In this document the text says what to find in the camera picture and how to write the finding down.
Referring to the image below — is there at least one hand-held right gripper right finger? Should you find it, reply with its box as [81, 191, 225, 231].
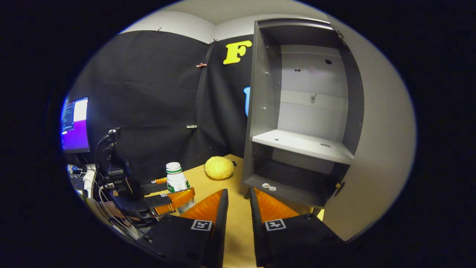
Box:
[249, 187, 344, 268]

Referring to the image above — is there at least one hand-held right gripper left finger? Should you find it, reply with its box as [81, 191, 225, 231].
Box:
[136, 188, 229, 268]

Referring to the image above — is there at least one white bottle green label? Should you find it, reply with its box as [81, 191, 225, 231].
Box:
[165, 162, 196, 214]

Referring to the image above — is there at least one grey cabinet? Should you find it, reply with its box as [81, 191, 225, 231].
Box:
[242, 17, 365, 209]

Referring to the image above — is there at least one white cabinet shelf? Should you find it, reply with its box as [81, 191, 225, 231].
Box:
[252, 129, 354, 165]

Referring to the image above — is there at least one computer monitor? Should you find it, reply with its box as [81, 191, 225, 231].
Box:
[61, 97, 91, 154]

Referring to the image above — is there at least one yellow bumpy toy bun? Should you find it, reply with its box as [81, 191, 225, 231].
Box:
[205, 156, 235, 181]

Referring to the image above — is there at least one black backdrop cloth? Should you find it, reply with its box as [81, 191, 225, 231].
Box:
[67, 30, 257, 194]

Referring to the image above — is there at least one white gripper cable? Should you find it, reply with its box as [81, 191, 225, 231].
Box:
[97, 185, 142, 239]

